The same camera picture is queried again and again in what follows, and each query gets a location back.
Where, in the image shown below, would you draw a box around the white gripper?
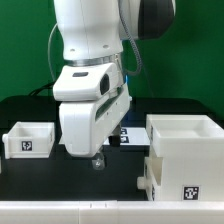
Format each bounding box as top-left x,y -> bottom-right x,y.
59,84 -> 130,171

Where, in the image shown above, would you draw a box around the small white drawer with knob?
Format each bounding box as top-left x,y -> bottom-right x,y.
137,157 -> 163,201

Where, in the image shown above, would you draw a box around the large white drawer cabinet box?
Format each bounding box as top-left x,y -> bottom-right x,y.
146,114 -> 224,202

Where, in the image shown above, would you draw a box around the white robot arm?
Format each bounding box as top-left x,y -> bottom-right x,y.
53,0 -> 176,170

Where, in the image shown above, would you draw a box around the white marker sheet on table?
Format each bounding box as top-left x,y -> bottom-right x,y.
103,126 -> 151,147

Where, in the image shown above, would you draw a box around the grey corrugated hose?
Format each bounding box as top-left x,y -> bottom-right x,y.
118,0 -> 143,77

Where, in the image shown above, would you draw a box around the white front rail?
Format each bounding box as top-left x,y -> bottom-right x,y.
0,201 -> 224,224

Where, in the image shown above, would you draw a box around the black cables on table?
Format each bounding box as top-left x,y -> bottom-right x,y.
27,81 -> 58,97

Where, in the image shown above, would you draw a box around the white camera cable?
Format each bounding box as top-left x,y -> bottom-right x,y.
47,23 -> 60,82

